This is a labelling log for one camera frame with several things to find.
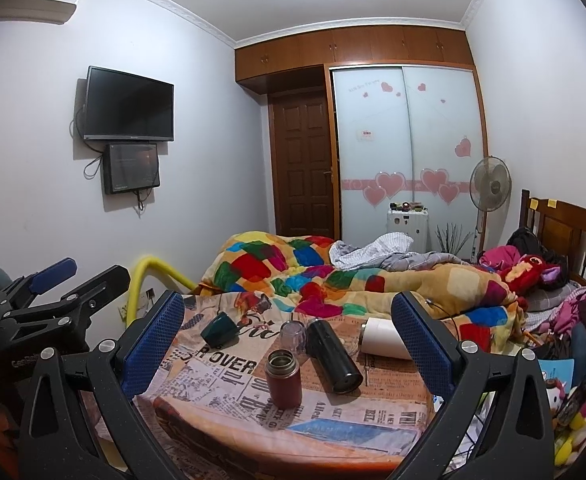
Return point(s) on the dark green cup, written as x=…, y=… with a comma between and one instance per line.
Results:
x=220, y=331

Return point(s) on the black wall television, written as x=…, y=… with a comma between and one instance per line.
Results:
x=128, y=104

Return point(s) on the white small appliance cabinet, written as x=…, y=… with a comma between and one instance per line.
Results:
x=408, y=230

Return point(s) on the wooden bed headboard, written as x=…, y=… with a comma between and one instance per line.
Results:
x=568, y=230

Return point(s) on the sliding wardrobe with heart stickers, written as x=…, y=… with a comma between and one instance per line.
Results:
x=408, y=130

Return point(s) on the red plush toy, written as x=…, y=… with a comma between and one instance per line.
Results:
x=530, y=270

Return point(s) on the white air conditioner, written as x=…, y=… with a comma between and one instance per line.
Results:
x=28, y=10

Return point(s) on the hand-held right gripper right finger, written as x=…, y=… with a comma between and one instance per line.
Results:
x=420, y=347

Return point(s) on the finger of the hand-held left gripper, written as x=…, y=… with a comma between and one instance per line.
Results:
x=104, y=282
x=53, y=271

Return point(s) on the yellow foam tube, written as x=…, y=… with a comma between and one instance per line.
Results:
x=145, y=267

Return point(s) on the clear plastic cup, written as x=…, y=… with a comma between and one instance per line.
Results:
x=293, y=337

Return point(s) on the colourful patchwork quilt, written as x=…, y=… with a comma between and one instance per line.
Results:
x=273, y=270

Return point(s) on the wooden overhead cabinets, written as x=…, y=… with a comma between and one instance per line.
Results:
x=353, y=45

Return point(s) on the red-brown thermos cup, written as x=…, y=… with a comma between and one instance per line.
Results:
x=283, y=385

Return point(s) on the cartoon plush pillow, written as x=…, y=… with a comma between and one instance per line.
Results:
x=578, y=410

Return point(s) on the pink clothing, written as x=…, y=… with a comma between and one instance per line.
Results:
x=498, y=257

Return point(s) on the spiky green plant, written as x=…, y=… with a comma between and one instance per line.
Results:
x=454, y=242

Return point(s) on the row of small trinkets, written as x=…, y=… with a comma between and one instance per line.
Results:
x=407, y=206

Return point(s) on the white checked cloth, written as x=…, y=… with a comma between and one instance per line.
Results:
x=368, y=252

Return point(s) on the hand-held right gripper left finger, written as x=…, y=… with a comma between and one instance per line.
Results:
x=154, y=342

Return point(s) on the brown wooden door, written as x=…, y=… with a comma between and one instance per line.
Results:
x=303, y=170

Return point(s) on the standing electric fan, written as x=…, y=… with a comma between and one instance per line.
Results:
x=490, y=180

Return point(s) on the white thermos cup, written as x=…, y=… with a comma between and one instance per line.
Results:
x=380, y=340

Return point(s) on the black bag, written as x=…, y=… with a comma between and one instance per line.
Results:
x=525, y=242

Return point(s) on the pile of clothes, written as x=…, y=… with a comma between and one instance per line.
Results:
x=570, y=310

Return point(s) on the black thermos cup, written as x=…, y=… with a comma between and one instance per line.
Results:
x=332, y=357

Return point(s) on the newspaper print table cloth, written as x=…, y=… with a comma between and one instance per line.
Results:
x=233, y=410

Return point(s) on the small black wall monitor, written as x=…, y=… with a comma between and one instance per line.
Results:
x=130, y=167

